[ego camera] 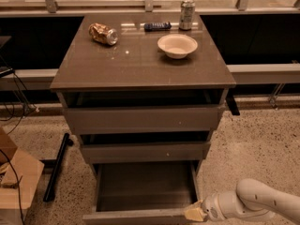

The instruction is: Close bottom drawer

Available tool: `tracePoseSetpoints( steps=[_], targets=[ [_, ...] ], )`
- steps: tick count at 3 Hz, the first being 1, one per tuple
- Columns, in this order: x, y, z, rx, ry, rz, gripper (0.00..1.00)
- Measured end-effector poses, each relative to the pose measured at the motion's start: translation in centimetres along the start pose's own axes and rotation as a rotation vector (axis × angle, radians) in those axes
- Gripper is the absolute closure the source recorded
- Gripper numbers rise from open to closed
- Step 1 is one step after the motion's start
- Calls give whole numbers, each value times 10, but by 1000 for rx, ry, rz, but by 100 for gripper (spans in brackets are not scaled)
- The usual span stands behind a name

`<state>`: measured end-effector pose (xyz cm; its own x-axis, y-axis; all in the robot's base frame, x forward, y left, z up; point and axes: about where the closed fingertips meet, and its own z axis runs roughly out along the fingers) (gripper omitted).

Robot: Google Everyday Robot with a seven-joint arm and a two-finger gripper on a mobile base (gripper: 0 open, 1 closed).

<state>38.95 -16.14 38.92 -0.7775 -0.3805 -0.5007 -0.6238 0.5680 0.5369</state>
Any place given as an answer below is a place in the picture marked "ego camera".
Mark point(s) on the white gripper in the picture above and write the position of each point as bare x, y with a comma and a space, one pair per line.
212, 208

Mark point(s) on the grey bottom drawer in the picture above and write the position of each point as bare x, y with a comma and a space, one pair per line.
147, 193

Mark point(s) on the grey drawer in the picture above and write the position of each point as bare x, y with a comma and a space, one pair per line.
147, 193
144, 152
83, 121

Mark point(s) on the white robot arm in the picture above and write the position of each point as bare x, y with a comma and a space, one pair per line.
251, 200

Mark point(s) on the grey middle drawer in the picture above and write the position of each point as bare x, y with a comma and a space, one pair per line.
144, 152

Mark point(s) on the grey top drawer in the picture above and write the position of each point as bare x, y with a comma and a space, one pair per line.
83, 121

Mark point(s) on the grey drawer cabinet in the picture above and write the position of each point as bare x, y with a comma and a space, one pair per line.
136, 73

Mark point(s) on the black cabinet rear leg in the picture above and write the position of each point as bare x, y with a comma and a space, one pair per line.
231, 103

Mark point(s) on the black metal bar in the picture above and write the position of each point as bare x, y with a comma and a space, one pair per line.
55, 165

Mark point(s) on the white paper bowl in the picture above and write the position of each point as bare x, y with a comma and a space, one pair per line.
177, 46

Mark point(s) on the cardboard box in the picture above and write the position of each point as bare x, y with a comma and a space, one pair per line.
19, 183

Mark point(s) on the dark blue remote control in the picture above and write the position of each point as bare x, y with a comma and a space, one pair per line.
157, 26

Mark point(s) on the crushed gold soda can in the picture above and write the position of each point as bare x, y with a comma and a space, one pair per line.
103, 34

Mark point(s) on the upright silver soda can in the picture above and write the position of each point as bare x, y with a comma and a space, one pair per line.
186, 14

